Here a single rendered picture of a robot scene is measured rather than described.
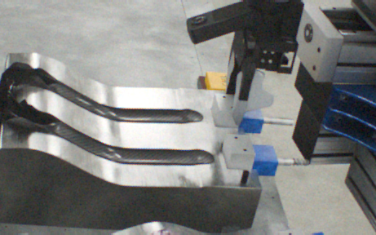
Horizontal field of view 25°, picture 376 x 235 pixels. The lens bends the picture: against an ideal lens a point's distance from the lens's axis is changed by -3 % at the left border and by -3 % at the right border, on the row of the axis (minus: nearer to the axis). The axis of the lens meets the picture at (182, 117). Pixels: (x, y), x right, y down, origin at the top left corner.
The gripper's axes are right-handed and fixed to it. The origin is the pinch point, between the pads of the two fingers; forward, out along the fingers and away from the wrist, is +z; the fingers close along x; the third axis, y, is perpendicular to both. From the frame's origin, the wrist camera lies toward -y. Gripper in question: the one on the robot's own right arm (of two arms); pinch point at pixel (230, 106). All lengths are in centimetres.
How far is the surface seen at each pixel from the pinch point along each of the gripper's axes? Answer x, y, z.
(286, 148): 123, 60, 91
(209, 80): 20.5, 1.1, 7.5
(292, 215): 86, 53, 91
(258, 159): -12.7, 2.0, 0.7
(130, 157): -10.5, -16.2, 3.3
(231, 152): -13.2, -2.4, -0.5
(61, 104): -4.4, -26.5, -1.0
